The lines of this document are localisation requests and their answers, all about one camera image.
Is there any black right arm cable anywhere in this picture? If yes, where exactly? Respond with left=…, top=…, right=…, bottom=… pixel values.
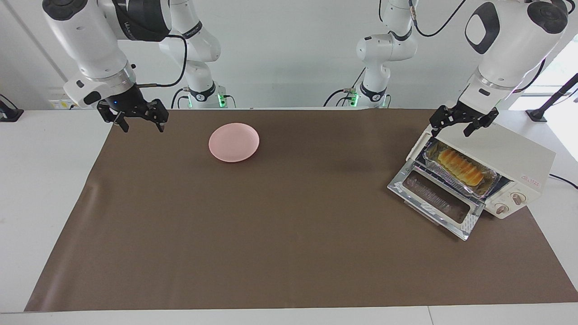
left=135, top=35, right=188, bottom=88

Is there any black slanted stand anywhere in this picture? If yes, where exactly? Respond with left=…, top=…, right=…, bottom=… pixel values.
left=526, top=72, right=578, bottom=122

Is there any black oven power cord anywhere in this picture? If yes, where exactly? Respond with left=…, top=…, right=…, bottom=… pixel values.
left=549, top=174, right=578, bottom=189

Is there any golden sliced bread loaf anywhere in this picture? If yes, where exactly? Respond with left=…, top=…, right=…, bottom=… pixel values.
left=437, top=148, right=485, bottom=187

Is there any glass oven door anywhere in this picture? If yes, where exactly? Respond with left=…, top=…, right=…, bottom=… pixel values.
left=387, top=160, right=486, bottom=241

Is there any cream toaster oven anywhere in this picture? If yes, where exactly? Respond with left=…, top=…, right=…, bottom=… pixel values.
left=406, top=122, right=557, bottom=220

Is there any black arm base cable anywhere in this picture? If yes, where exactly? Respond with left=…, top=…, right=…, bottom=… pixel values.
left=323, top=68, right=363, bottom=107
left=171, top=87, right=190, bottom=109

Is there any white wall socket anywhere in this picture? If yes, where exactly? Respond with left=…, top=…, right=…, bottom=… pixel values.
left=47, top=88, right=75, bottom=110

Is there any black clamp mount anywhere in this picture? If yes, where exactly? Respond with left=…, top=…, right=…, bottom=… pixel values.
left=0, top=94, right=24, bottom=122

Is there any brown table mat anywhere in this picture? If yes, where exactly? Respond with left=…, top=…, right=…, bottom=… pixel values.
left=24, top=108, right=578, bottom=313

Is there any pink round plate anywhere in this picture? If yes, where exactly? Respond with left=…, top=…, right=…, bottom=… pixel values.
left=208, top=122, right=261, bottom=163

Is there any aluminium foil tray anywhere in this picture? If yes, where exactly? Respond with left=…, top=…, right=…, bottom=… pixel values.
left=423, top=139, right=501, bottom=198

